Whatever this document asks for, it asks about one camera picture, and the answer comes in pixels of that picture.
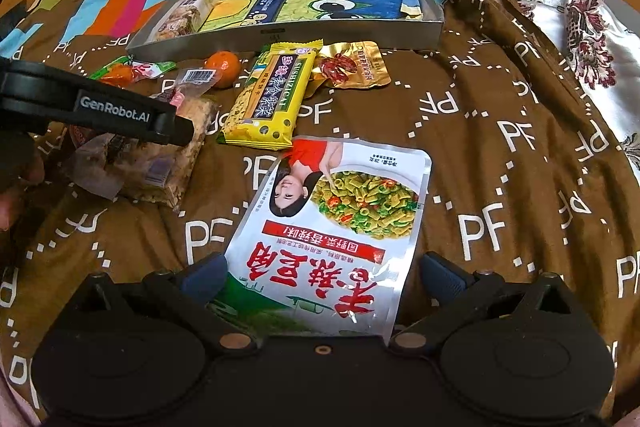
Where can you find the dark blue snack packet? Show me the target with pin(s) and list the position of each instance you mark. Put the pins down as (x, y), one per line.
(267, 4)

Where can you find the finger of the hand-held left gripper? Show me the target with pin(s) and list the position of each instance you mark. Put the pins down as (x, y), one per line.
(177, 124)

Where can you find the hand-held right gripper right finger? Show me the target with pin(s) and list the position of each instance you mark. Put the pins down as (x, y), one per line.
(442, 276)

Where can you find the orange tofu snack packet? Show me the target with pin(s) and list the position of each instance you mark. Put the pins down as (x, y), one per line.
(117, 77)

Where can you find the gold date packet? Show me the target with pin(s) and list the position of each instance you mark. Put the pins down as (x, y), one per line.
(361, 67)

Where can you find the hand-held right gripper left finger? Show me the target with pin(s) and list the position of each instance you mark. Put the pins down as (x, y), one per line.
(206, 278)

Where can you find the brown cartoon printed blanket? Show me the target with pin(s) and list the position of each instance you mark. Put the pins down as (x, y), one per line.
(500, 207)

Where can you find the silver metal tray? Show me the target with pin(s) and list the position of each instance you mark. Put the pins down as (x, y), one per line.
(350, 34)

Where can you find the clear nut snack packet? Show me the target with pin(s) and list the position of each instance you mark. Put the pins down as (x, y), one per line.
(175, 21)

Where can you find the yellow cracker packet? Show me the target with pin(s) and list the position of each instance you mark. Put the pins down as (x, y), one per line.
(265, 99)

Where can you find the clear rice cake packet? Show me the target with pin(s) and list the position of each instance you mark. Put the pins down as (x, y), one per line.
(170, 159)

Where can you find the large white snack pouch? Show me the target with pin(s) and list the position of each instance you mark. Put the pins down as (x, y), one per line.
(340, 217)

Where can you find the person's left hand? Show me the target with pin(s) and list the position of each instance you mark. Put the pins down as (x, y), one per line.
(30, 169)

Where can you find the mandarin orange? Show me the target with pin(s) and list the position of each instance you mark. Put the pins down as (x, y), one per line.
(223, 68)

